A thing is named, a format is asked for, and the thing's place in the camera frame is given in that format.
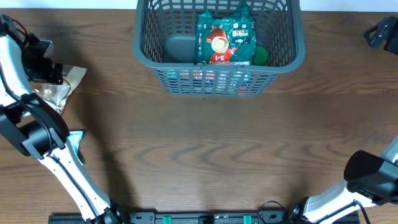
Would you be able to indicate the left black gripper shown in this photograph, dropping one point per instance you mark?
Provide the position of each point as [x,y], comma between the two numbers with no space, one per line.
[36,72]

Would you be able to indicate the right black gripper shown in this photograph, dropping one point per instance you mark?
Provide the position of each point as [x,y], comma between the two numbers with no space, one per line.
[384,32]

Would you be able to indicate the Pantree cookie pouch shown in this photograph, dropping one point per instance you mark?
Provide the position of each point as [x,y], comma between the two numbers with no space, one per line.
[57,95]

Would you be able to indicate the small white-green sachet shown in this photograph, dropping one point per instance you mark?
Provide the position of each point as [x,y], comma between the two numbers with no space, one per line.
[75,137]

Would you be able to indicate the small green packet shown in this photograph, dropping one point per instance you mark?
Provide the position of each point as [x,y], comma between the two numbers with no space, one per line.
[260,57]

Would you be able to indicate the Kleenex tissue multipack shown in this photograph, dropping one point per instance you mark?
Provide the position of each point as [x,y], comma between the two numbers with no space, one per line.
[202,80]

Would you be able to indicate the green Nescafe coffee bag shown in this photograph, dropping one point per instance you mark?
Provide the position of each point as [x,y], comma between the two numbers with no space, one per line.
[230,40]

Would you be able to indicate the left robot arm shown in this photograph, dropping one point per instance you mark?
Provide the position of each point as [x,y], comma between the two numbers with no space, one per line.
[37,130]

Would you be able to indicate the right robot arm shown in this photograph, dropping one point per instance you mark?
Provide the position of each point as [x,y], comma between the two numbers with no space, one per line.
[368,181]

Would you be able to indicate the grey plastic mesh basket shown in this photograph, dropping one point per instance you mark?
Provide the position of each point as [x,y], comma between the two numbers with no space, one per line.
[165,34]

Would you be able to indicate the black aluminium rail base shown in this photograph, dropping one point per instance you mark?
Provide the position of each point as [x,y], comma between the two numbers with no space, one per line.
[268,215]

